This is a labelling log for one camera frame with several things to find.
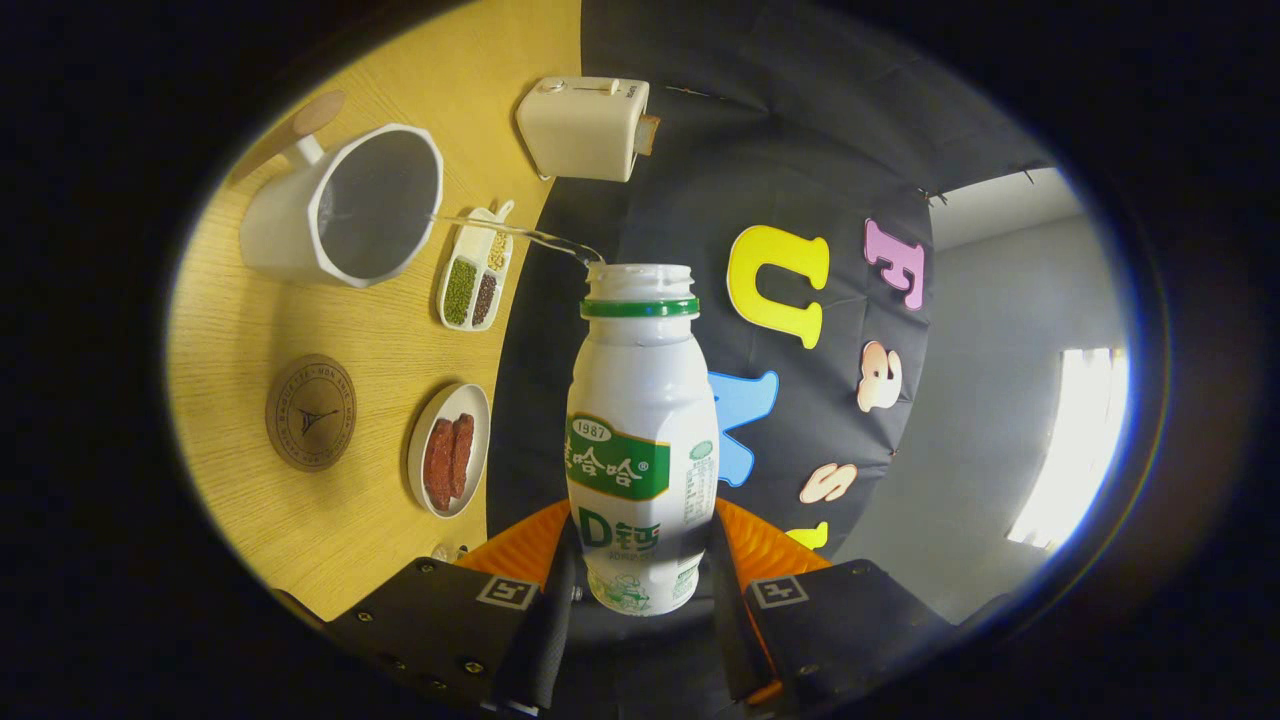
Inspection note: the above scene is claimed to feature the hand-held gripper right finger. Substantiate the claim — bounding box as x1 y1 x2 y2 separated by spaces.
706 497 961 713

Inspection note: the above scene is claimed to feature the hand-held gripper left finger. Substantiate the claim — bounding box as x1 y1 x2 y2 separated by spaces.
325 498 584 717

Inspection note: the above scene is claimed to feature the white juice bottle green label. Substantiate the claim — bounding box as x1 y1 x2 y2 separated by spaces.
566 263 720 618

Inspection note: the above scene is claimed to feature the round cork coaster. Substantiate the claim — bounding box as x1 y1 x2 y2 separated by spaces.
265 354 358 473

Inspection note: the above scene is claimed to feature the white cup wooden handle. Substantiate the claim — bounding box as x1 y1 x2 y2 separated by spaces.
228 88 445 290

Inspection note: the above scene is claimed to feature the red sausage piece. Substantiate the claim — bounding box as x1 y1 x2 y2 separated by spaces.
450 413 476 499
423 418 456 512

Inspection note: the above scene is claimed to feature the white round plate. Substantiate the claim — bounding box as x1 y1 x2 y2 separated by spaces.
407 382 492 520

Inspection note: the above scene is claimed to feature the bright window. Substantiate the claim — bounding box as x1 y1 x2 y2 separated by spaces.
1005 346 1129 553

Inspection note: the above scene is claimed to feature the white divided bean dish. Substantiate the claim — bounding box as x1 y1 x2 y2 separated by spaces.
437 199 516 333

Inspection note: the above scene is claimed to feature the wooden table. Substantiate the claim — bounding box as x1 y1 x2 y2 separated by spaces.
166 0 583 623

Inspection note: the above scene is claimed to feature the cream toaster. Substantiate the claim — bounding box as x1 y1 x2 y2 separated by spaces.
516 76 651 183

